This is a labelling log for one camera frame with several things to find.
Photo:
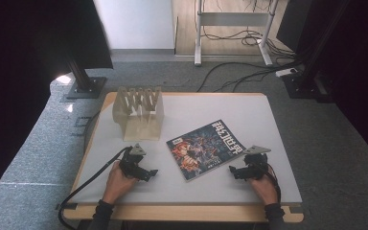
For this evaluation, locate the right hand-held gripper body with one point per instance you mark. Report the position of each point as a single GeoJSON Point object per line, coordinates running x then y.
{"type": "Point", "coordinates": [256, 164]}

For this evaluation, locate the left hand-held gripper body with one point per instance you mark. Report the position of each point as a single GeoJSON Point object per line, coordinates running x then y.
{"type": "Point", "coordinates": [130, 163]}

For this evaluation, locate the colourful comic magazine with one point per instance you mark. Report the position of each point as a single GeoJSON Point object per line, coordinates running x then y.
{"type": "Point", "coordinates": [204, 150]}

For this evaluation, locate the wooden slotted book rack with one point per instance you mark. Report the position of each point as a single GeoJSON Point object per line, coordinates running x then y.
{"type": "Point", "coordinates": [139, 116]}

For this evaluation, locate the person's left hand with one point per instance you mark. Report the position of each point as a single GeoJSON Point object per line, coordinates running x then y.
{"type": "Point", "coordinates": [117, 185]}

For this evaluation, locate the person's right hand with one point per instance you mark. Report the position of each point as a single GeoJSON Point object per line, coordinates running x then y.
{"type": "Point", "coordinates": [264, 189]}

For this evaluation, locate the black metal stand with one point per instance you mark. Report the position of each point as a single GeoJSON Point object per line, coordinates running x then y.
{"type": "Point", "coordinates": [301, 86]}
{"type": "Point", "coordinates": [83, 81]}

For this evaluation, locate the white power strip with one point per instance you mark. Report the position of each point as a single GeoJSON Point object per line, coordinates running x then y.
{"type": "Point", "coordinates": [286, 72]}

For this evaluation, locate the black panel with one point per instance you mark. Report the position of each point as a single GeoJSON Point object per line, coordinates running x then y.
{"type": "Point", "coordinates": [292, 25]}

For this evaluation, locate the black curtain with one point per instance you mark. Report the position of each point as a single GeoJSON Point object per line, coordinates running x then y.
{"type": "Point", "coordinates": [28, 48]}
{"type": "Point", "coordinates": [364, 64]}

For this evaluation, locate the white metal desk frame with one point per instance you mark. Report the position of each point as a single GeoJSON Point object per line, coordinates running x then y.
{"type": "Point", "coordinates": [233, 19]}

